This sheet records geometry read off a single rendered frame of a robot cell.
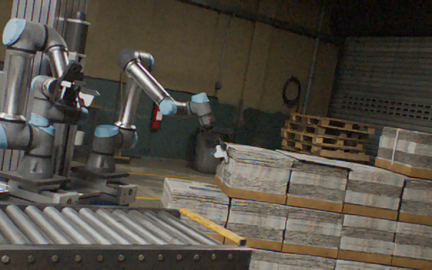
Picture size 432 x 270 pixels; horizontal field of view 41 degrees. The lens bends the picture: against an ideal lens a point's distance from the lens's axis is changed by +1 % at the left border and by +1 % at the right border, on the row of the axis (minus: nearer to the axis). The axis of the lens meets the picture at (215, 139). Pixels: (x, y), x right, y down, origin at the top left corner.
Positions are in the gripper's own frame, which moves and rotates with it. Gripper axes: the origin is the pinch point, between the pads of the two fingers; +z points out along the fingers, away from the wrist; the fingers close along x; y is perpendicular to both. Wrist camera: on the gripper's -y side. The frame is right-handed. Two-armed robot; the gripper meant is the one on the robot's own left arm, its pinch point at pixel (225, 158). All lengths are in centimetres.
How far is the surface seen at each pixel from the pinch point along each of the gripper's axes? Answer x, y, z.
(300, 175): 17.7, -29.1, 17.2
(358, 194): 18, -54, 37
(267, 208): 18.3, -8.3, 26.5
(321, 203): 18, -34, 34
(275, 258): 18, -4, 51
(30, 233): 105, 78, -21
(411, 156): 16, -87, 30
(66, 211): 73, 71, -17
